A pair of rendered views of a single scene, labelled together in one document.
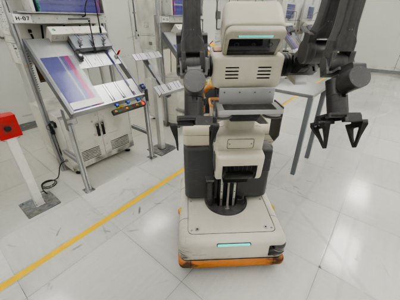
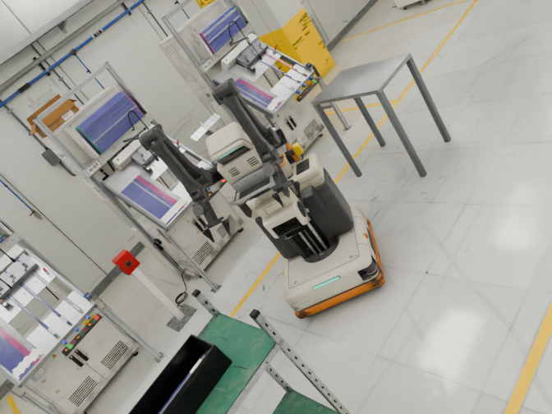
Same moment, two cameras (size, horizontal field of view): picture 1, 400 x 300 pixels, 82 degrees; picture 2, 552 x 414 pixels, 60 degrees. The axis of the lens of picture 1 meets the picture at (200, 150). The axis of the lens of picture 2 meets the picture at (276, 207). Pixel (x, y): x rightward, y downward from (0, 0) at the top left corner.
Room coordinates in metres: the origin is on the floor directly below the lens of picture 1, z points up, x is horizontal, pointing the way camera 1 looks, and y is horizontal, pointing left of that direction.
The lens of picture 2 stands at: (-1.34, -1.14, 2.07)
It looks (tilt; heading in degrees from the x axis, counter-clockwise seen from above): 27 degrees down; 23
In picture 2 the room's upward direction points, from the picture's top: 37 degrees counter-clockwise
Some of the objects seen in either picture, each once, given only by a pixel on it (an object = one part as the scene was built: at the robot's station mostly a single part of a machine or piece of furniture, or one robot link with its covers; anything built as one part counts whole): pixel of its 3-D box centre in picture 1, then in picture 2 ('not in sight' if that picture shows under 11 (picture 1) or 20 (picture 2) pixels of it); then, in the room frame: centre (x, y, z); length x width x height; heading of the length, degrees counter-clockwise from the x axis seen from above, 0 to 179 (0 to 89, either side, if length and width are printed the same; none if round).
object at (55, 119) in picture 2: not in sight; (64, 106); (2.37, 1.41, 1.82); 0.68 x 0.30 x 0.20; 141
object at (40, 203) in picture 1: (22, 164); (151, 287); (1.44, 1.33, 0.39); 0.24 x 0.24 x 0.78; 51
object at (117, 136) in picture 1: (86, 128); (188, 227); (2.30, 1.24, 0.31); 0.70 x 0.65 x 0.62; 141
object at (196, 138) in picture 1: (226, 153); (296, 206); (1.27, -0.17, 0.59); 0.55 x 0.34 x 0.83; 93
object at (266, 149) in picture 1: (246, 163); (298, 213); (1.01, -0.24, 0.68); 0.28 x 0.27 x 0.25; 93
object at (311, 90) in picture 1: (276, 122); (380, 121); (2.25, -0.81, 0.40); 0.70 x 0.45 x 0.80; 50
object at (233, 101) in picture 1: (245, 115); (259, 190); (0.89, -0.19, 0.99); 0.28 x 0.16 x 0.22; 93
